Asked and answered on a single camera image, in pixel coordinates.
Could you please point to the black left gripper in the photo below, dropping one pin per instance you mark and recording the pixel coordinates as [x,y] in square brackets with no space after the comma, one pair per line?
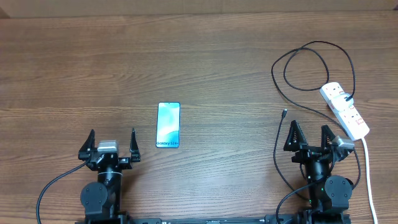
[84,153]

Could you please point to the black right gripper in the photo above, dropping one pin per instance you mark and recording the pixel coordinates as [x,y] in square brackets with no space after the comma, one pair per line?
[298,142]

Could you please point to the Samsung Galaxy smartphone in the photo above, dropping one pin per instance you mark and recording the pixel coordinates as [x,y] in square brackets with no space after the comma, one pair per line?
[168,125]

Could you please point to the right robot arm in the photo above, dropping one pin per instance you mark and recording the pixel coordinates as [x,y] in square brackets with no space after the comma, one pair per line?
[328,194]

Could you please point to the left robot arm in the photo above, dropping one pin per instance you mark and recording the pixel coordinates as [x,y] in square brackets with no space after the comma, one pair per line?
[102,199]

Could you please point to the white charger plug adapter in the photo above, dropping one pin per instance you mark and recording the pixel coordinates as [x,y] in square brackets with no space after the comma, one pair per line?
[341,102]

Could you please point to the white power strip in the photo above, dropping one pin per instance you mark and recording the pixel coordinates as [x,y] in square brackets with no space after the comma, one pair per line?
[350,119]

